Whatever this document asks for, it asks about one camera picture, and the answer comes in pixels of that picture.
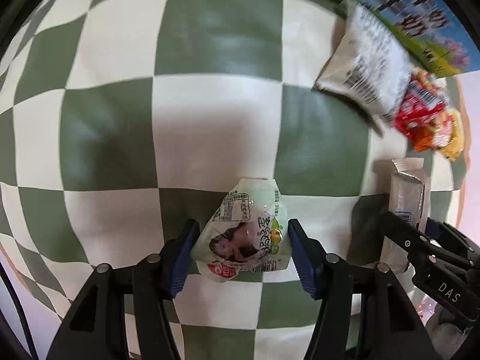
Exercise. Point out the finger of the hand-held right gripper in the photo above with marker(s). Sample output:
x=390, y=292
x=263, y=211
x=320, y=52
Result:
x=407, y=242
x=437, y=228

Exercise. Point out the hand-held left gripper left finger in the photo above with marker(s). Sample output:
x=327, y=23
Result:
x=183, y=260

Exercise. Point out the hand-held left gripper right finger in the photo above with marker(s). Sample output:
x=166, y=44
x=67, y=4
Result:
x=304, y=260

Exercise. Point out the clear white snack packet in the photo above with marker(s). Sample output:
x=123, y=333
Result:
x=407, y=195

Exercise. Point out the small white snack packet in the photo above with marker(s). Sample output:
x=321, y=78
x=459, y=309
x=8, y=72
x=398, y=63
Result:
x=240, y=232

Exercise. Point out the printed cardboard box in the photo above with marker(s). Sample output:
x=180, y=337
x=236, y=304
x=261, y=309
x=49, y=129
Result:
x=412, y=15

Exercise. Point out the orange panda print snack packet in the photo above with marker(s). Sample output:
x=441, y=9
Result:
x=431, y=140

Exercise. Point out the yellow chips packet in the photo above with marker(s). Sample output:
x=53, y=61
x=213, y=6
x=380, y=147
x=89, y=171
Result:
x=455, y=138

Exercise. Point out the small red snack packet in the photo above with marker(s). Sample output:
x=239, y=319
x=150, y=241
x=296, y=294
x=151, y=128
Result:
x=412, y=114

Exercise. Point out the green white checkered blanket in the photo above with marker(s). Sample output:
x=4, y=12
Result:
x=112, y=120

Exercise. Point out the silver snack packet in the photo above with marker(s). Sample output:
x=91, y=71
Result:
x=367, y=67

